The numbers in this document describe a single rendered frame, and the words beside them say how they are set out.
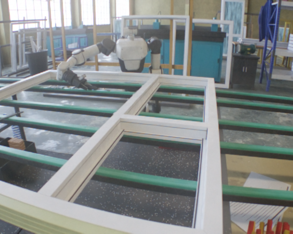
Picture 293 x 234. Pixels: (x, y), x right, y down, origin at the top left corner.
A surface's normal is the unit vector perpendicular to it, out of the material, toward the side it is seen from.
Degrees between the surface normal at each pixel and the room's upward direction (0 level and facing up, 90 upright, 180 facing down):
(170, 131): 90
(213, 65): 90
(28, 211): 0
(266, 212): 0
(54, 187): 0
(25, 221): 90
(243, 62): 90
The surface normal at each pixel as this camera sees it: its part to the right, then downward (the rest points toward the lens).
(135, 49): 0.11, 0.49
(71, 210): 0.00, -0.92
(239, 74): -0.25, 0.39
